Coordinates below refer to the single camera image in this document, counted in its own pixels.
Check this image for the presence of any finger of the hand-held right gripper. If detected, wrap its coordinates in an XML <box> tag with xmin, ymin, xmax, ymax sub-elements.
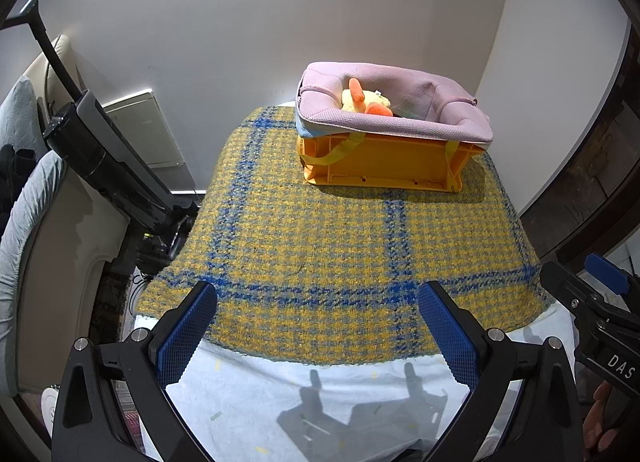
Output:
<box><xmin>540</xmin><ymin>261</ymin><xmax>640</xmax><ymax>335</ymax></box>
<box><xmin>584</xmin><ymin>253</ymin><xmax>640</xmax><ymax>298</ymax></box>

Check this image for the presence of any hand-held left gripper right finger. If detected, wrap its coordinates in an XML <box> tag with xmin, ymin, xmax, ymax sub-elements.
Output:
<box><xmin>417</xmin><ymin>281</ymin><xmax>586</xmax><ymax>462</ymax></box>

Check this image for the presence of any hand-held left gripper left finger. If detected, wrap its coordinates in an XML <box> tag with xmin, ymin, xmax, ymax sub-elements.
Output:
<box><xmin>51</xmin><ymin>281</ymin><xmax>218</xmax><ymax>462</ymax></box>

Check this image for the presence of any pink fabric bag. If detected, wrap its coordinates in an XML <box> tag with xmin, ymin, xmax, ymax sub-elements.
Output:
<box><xmin>295</xmin><ymin>61</ymin><xmax>493</xmax><ymax>168</ymax></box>

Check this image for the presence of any yellow duck plush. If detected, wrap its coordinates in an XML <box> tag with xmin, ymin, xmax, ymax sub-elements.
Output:
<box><xmin>341</xmin><ymin>78</ymin><xmax>394</xmax><ymax>118</ymax></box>

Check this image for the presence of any person's right hand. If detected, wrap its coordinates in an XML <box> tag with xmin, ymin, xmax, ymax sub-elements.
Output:
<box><xmin>582</xmin><ymin>381</ymin><xmax>626</xmax><ymax>453</ymax></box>

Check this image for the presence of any dark wooden furniture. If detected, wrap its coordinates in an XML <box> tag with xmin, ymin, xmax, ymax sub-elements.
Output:
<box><xmin>520</xmin><ymin>17</ymin><xmax>640</xmax><ymax>265</ymax></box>

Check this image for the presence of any white sheet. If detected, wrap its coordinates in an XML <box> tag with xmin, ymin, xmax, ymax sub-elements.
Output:
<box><xmin>132</xmin><ymin>314</ymin><xmax>576</xmax><ymax>462</ymax></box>

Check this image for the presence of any beige leather chair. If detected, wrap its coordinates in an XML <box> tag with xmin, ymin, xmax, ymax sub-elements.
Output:
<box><xmin>15</xmin><ymin>34</ymin><xmax>135</xmax><ymax>393</ymax></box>

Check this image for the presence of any yellow blue plaid blanket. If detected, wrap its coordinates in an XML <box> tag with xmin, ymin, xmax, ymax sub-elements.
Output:
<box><xmin>137</xmin><ymin>104</ymin><xmax>556</xmax><ymax>368</ymax></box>

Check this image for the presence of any white shoe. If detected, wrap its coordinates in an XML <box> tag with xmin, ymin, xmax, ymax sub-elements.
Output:
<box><xmin>41</xmin><ymin>386</ymin><xmax>63</xmax><ymax>439</ymax></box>

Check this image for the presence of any orange plastic crate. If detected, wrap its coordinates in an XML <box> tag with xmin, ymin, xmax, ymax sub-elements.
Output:
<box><xmin>297</xmin><ymin>133</ymin><xmax>487</xmax><ymax>193</ymax></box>

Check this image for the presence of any grey quilted cushion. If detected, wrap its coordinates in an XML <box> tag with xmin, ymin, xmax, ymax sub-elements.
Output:
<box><xmin>0</xmin><ymin>152</ymin><xmax>68</xmax><ymax>398</ymax></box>
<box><xmin>0</xmin><ymin>77</ymin><xmax>47</xmax><ymax>163</ymax></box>

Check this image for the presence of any black grey stick vacuum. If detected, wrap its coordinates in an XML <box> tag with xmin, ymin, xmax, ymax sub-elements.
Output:
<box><xmin>42</xmin><ymin>89</ymin><xmax>201</xmax><ymax>273</ymax></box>

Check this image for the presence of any black metal frame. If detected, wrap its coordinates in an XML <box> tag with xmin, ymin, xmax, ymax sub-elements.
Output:
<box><xmin>4</xmin><ymin>0</ymin><xmax>85</xmax><ymax>98</ymax></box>

